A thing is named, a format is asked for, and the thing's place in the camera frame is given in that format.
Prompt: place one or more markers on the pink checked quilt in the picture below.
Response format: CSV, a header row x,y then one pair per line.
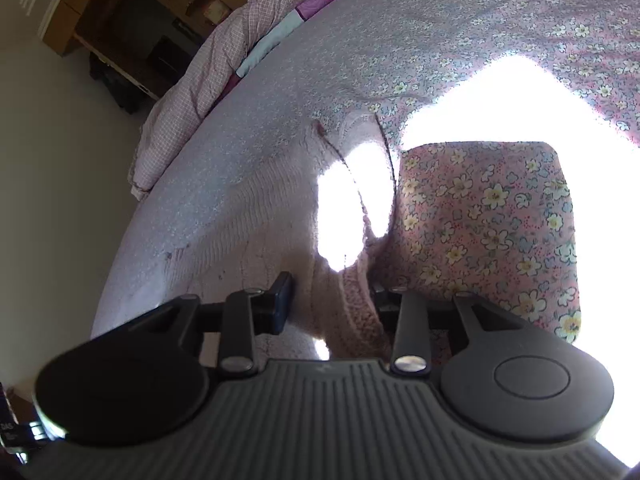
x,y
200,85

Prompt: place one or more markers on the wooden desk shelf unit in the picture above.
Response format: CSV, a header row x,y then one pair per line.
x,y
100,10

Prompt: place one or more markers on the black bag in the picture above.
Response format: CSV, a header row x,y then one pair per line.
x,y
112,85

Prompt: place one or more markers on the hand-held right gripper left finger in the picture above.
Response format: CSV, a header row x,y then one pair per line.
x,y
284,302

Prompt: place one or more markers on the pink knit sweater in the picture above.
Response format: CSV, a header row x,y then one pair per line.
x,y
260,210

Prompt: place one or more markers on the floral pink bed sheet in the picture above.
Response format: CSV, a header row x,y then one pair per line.
x,y
350,35

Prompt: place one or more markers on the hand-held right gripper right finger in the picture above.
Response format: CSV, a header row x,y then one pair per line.
x,y
381,302

